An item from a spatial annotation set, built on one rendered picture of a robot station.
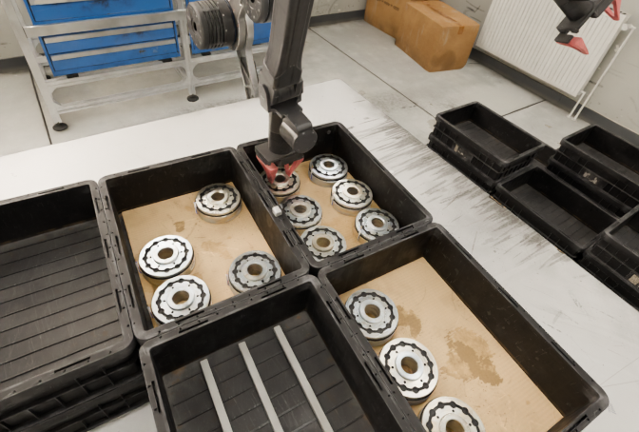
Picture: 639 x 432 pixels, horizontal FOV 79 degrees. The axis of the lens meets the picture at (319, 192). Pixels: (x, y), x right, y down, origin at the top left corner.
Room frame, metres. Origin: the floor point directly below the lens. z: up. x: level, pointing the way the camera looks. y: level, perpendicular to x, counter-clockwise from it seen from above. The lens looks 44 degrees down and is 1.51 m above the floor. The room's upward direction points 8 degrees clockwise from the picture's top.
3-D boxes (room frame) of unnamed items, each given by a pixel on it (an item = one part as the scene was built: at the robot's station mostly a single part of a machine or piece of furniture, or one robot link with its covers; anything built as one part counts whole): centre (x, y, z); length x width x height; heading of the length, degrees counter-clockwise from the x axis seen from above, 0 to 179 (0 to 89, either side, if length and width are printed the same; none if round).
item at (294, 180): (0.71, 0.10, 0.86); 0.10 x 0.10 x 0.01
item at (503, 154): (1.53, -0.72, 0.37); 0.40 x 0.30 x 0.45; 39
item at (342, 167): (0.79, -0.01, 0.86); 0.10 x 0.10 x 0.01
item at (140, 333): (0.48, 0.23, 0.92); 0.40 x 0.30 x 0.02; 35
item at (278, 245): (0.48, 0.23, 0.87); 0.40 x 0.30 x 0.11; 35
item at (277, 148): (0.71, 0.10, 0.98); 0.10 x 0.07 x 0.07; 132
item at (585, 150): (1.47, -1.28, 0.37); 0.40 x 0.30 x 0.45; 39
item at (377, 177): (0.66, -0.02, 0.87); 0.40 x 0.30 x 0.11; 35
